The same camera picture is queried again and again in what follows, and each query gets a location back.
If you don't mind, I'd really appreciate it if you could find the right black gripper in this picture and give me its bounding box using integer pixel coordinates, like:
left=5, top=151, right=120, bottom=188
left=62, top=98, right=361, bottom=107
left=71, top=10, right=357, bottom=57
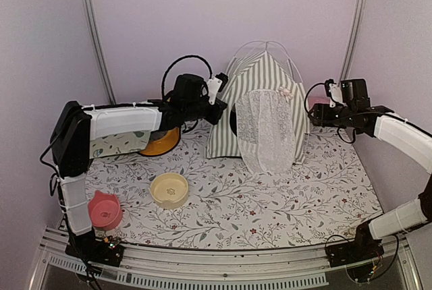
left=308, top=103, right=355, bottom=127

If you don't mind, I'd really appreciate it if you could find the green patterned cushion mat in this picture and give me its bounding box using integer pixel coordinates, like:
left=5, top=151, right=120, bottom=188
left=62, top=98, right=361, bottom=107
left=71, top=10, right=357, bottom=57
left=89, top=131, right=151, bottom=159

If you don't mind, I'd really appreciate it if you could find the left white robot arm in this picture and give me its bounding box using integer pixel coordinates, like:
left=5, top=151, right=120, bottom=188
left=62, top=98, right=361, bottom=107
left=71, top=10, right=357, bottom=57
left=47, top=73, right=228, bottom=259

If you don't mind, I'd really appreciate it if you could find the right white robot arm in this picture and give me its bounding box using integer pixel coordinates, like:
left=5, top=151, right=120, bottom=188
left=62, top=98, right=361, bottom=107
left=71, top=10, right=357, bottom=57
left=304, top=78, right=431, bottom=260

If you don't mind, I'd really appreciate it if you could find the cream pet bowl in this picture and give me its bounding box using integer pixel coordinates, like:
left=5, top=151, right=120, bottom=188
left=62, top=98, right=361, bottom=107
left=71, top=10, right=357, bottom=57
left=150, top=173, right=189, bottom=210

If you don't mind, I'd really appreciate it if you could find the red cat-ear pet bowl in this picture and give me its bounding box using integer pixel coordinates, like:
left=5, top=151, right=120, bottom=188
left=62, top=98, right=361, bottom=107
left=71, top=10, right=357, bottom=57
left=88, top=190, right=123, bottom=231

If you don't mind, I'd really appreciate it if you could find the pink plate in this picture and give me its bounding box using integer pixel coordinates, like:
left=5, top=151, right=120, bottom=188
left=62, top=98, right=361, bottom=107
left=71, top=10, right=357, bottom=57
left=308, top=96, right=329, bottom=107

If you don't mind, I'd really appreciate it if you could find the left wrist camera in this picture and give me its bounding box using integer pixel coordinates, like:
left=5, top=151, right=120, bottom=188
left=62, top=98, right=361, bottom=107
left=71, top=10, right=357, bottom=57
left=206, top=73, right=228, bottom=105

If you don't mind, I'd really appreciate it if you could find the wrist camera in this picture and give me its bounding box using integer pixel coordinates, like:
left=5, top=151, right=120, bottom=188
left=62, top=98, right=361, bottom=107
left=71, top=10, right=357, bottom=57
left=206, top=73, right=228, bottom=105
left=325, top=79, right=343, bottom=108

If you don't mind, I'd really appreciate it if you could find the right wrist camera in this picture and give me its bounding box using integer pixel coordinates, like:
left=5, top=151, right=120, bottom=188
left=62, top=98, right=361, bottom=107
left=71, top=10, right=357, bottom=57
left=325, top=79, right=343, bottom=108

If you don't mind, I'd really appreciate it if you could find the right aluminium frame post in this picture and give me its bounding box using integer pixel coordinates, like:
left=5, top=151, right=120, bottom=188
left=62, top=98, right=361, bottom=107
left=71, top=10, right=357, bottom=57
left=337, top=0, right=367, bottom=83

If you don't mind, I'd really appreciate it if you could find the aluminium frame post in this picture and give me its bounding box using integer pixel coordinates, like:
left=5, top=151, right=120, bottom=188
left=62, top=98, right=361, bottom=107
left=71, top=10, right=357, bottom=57
left=337, top=0, right=367, bottom=83
left=82, top=0, right=117, bottom=105

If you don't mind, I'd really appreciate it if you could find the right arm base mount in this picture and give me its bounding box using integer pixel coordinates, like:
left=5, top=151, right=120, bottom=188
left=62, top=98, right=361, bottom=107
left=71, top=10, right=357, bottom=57
left=325, top=237, right=384, bottom=267

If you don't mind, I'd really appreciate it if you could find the front aluminium rail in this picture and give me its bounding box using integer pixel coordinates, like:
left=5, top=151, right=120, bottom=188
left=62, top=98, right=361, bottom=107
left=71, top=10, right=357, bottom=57
left=28, top=228, right=425, bottom=289

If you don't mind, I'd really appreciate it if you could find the left aluminium frame post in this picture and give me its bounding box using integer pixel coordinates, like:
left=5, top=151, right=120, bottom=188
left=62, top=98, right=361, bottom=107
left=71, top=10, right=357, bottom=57
left=82, top=0, right=117, bottom=105

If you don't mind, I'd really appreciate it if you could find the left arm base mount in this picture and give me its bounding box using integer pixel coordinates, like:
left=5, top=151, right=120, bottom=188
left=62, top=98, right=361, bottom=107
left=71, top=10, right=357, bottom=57
left=65, top=235, right=125, bottom=267

